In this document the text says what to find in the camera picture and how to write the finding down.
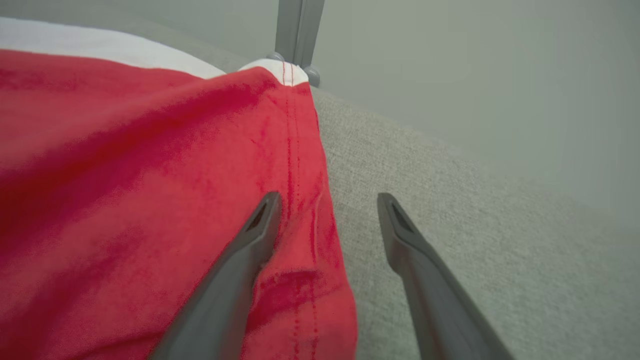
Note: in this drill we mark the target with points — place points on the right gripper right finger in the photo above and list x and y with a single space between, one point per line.
440 310

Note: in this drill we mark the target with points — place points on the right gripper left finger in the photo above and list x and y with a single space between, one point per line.
220 310

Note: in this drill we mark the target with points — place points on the red shorts white trim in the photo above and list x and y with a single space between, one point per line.
125 200

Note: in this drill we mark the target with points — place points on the grey cylinder post bumper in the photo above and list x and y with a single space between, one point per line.
275 56
313 76

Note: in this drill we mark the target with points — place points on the grey metal partition post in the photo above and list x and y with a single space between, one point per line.
300 25

